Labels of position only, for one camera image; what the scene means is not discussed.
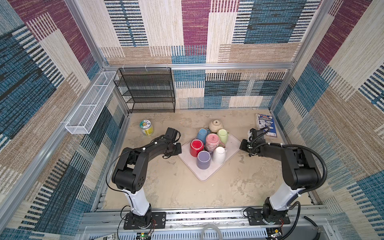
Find blue mug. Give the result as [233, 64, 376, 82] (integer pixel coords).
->
[196, 129, 211, 145]

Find purple mug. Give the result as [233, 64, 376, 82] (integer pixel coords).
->
[197, 151, 211, 170]

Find yellow green labelled can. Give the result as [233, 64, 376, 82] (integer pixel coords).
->
[140, 120, 154, 136]

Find pink ghost pattern mug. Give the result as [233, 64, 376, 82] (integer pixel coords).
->
[205, 133, 221, 153]

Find light green mug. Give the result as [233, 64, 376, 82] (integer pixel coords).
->
[217, 129, 229, 145]

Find black wire shelf rack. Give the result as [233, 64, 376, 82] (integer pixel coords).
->
[114, 68, 176, 114]

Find white mug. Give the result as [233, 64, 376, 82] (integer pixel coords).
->
[213, 147, 226, 165]

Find white mesh wall basket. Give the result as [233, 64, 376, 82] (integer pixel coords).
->
[65, 72, 117, 135]

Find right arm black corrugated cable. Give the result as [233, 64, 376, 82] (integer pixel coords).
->
[248, 127, 328, 240]

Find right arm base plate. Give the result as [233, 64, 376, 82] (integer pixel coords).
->
[243, 207, 291, 226]

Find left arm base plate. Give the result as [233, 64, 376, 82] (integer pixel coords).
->
[123, 212, 167, 230]

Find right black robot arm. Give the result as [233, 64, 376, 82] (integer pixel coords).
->
[240, 127, 328, 225]

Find red mug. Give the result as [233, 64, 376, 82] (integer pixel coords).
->
[190, 139, 204, 158]

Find white plastic tray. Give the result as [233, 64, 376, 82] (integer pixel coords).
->
[179, 134, 241, 182]

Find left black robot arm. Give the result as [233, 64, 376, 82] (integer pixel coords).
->
[111, 128, 182, 230]

